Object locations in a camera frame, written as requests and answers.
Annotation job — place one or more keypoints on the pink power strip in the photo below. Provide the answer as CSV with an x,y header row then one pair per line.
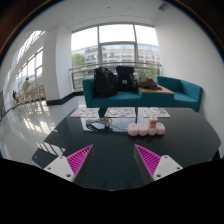
x,y
142,129

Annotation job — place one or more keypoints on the black backpack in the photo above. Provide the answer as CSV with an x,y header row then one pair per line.
x,y
105,83
125,78

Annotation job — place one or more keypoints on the left printed sheet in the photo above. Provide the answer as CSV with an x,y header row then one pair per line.
x,y
85,112

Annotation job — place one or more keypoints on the teal sofa left section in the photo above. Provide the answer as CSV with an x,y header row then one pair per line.
x,y
121,99

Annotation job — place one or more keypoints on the middle printed sheet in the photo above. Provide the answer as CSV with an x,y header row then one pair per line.
x,y
116,112

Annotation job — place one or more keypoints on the wooden side table top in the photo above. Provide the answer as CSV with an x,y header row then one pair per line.
x,y
156,89

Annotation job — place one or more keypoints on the right printed sheet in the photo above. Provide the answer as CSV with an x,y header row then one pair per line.
x,y
155,111

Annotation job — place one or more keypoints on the black glass table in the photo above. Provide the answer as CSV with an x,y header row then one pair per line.
x,y
113,162

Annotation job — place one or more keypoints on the teal sofa right section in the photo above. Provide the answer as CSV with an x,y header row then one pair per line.
x,y
181,94

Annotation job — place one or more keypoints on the black backpack right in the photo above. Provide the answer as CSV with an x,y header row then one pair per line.
x,y
125,78

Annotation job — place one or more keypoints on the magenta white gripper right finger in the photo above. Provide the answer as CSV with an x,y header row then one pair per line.
x,y
152,166

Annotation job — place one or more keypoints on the printed sheet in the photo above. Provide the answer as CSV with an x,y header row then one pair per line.
x,y
85,112
116,112
155,111

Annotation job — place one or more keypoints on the person in beige coat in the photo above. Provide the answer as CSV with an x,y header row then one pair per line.
x,y
25,85

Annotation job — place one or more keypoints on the pink white charger plug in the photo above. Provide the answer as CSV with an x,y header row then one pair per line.
x,y
152,122

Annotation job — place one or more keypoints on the teal sofa section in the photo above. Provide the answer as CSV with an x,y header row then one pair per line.
x,y
181,94
121,99

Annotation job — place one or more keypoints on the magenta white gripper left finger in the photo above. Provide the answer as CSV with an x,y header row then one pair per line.
x,y
69,167

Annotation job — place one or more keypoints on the black backpack left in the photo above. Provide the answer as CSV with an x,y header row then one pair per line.
x,y
105,83

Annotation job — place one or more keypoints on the brown bag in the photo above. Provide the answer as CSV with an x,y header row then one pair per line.
x,y
148,83

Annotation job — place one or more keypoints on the metal window railing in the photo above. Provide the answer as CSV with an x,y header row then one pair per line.
x,y
78,74

